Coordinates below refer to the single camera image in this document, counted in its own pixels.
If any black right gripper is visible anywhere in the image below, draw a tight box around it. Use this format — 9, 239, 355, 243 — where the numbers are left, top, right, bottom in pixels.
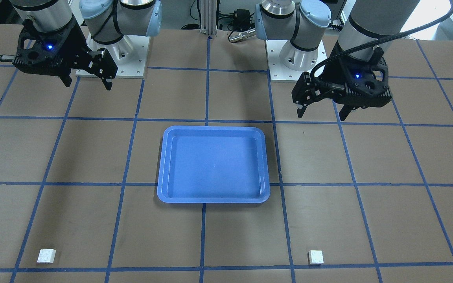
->
12, 18, 118, 91

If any aluminium frame post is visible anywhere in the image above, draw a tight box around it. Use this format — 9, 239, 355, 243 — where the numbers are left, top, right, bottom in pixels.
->
197, 0, 217, 37

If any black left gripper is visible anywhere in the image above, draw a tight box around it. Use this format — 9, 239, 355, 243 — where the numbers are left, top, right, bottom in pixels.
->
292, 47, 392, 121

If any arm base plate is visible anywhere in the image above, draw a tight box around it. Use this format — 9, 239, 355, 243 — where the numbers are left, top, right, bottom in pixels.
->
265, 40, 327, 83
87, 34, 152, 79

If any blue plastic tray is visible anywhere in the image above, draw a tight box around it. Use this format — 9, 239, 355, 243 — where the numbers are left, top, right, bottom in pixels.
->
157, 125, 271, 204

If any black power adapter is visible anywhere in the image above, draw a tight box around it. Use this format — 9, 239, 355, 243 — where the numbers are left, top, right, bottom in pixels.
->
232, 9, 250, 27

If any white block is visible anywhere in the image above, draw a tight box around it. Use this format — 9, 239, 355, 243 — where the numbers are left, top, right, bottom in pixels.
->
37, 249, 57, 264
308, 250, 324, 265

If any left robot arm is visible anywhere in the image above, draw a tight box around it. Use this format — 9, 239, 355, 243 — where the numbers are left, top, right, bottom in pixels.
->
255, 0, 419, 121

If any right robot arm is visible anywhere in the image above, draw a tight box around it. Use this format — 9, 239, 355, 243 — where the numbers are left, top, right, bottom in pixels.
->
0, 0, 162, 91

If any black braided cable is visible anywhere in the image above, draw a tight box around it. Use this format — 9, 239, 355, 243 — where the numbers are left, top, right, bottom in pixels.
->
310, 0, 453, 85

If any silver cylinder tool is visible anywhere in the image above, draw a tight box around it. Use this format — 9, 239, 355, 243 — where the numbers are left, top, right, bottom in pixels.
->
228, 28, 256, 43

